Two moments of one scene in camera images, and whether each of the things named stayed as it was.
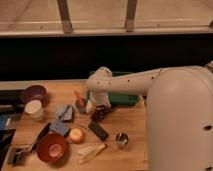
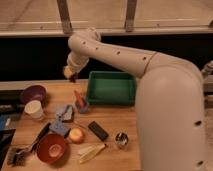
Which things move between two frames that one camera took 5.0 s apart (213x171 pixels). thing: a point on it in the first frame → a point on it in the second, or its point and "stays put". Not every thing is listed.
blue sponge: x=59 y=127 stays put
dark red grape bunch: x=100 y=112 → x=73 y=77
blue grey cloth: x=66 y=114 stays put
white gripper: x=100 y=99 → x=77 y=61
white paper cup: x=34 y=107 stays put
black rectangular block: x=97 y=130 stays put
